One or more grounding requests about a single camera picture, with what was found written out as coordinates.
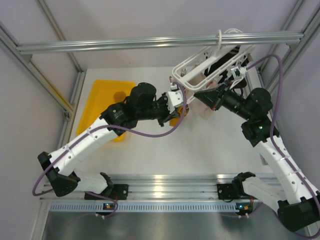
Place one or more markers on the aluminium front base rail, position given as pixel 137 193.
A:
pixel 175 187

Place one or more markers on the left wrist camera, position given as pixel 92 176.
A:
pixel 174 97

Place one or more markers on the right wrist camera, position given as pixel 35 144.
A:
pixel 236 77

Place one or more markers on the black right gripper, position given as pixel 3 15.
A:
pixel 212 98

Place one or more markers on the white plastic clip hanger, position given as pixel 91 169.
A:
pixel 209 67

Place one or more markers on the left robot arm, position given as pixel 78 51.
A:
pixel 141 104

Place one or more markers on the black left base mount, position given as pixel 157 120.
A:
pixel 118 192

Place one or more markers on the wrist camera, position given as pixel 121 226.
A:
pixel 236 77
pixel 174 97

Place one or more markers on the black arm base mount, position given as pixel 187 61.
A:
pixel 226 192

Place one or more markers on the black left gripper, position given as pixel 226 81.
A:
pixel 167 116

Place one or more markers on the grey slotted cable duct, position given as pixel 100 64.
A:
pixel 152 207

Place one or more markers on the yellow plastic tray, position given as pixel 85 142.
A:
pixel 100 98

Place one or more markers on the black hanging sock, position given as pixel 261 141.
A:
pixel 222 61

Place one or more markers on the aluminium top crossbar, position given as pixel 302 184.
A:
pixel 223 39

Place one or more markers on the mustard yellow sock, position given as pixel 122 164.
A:
pixel 177 115
pixel 119 96

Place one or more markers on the pink sheer sock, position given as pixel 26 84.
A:
pixel 196 106

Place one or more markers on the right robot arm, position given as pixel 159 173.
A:
pixel 299 205

